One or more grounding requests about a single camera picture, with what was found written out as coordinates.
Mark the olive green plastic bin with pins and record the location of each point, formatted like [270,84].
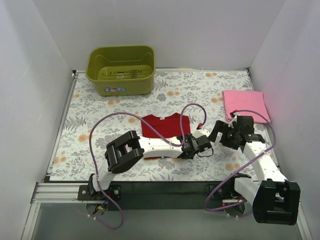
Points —
[122,70]

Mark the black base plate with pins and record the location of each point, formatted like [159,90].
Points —
[226,192]
[87,193]

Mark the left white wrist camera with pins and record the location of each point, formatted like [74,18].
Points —
[201,131]

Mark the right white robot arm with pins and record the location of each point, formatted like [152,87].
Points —
[274,199]

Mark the red t shirt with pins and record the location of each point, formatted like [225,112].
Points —
[168,127]

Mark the floral table mat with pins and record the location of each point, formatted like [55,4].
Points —
[92,121]

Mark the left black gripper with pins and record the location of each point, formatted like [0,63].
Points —
[203,142]

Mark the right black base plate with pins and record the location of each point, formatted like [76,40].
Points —
[226,192]

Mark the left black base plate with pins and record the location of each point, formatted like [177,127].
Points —
[87,193]

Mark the aluminium frame rail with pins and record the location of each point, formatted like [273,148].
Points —
[136,195]

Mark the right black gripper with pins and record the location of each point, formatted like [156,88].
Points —
[223,131]

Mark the folded pink t shirt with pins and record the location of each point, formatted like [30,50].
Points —
[244,100]

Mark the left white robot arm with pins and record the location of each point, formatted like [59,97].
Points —
[126,150]

